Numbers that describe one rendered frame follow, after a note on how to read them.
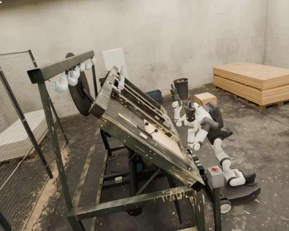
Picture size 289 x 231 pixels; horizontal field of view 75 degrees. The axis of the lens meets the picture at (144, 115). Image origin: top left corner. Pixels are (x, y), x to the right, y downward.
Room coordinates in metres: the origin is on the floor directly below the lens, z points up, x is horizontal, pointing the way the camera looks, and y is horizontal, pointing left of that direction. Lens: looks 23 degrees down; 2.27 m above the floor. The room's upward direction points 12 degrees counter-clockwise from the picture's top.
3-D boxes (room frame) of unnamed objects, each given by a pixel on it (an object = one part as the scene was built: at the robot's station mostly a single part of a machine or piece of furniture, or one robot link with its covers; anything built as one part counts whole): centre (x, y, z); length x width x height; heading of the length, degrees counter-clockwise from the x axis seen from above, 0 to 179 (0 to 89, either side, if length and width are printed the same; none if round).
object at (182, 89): (6.25, -1.45, 0.33); 0.52 x 0.51 x 0.65; 4
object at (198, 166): (1.89, -0.50, 0.69); 0.50 x 0.14 x 0.24; 0
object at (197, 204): (2.49, 0.28, 0.41); 2.20 x 1.38 x 0.83; 0
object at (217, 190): (1.45, -0.57, 0.38); 0.06 x 0.06 x 0.75; 0
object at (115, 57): (5.91, 0.54, 1.03); 0.61 x 0.58 x 2.05; 4
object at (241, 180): (1.94, -1.03, 0.28); 0.21 x 0.20 x 0.13; 90
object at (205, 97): (4.97, -1.73, 0.20); 0.61 x 0.53 x 0.40; 4
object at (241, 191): (1.94, -1.00, 0.19); 0.64 x 0.52 x 0.33; 90
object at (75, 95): (2.38, 0.70, 1.85); 0.80 x 0.06 x 0.80; 0
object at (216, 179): (1.45, -0.57, 0.84); 0.12 x 0.12 x 0.18; 0
